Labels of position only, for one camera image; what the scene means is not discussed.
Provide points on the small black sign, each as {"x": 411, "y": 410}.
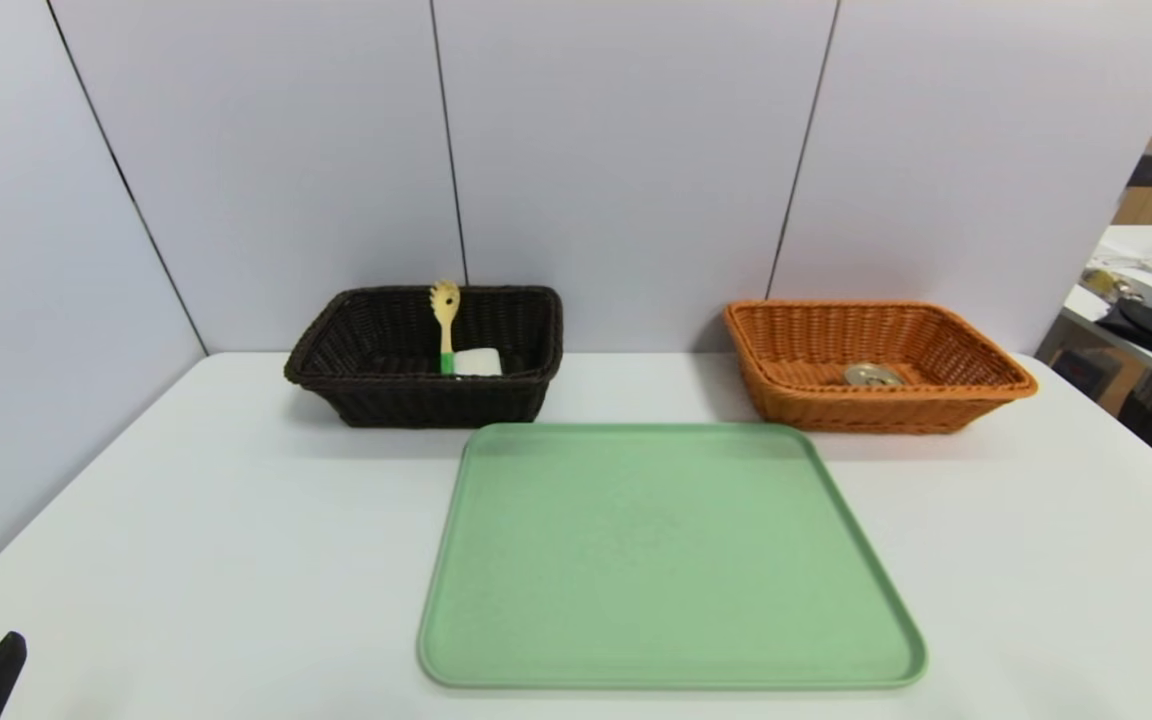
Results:
{"x": 1148, "y": 170}

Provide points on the orange wicker basket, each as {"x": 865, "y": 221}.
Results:
{"x": 836, "y": 410}

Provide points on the small tin can pull tab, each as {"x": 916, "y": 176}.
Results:
{"x": 873, "y": 375}

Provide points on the white background table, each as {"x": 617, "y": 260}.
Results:
{"x": 1136, "y": 240}

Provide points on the white soap bar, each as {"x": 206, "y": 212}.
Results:
{"x": 478, "y": 362}

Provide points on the light green plastic tray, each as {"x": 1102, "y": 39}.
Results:
{"x": 676, "y": 580}

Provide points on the dark brown wicker basket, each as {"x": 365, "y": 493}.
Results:
{"x": 416, "y": 400}

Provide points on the brown box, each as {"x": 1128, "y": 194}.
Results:
{"x": 1116, "y": 385}

